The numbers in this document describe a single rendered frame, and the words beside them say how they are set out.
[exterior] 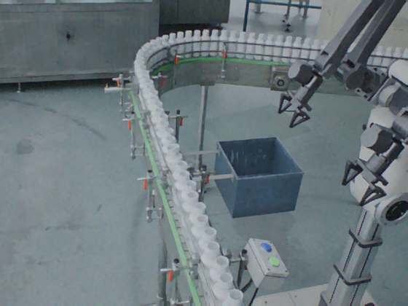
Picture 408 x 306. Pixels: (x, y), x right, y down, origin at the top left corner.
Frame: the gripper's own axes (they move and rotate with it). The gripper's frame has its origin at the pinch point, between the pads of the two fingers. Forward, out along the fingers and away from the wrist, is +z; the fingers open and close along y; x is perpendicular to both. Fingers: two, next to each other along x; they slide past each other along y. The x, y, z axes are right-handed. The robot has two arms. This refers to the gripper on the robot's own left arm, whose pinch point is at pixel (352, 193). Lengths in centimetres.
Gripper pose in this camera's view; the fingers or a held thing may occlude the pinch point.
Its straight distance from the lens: 142.5
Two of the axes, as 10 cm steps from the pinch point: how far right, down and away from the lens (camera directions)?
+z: -5.0, 7.7, 4.0
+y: 2.8, 5.8, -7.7
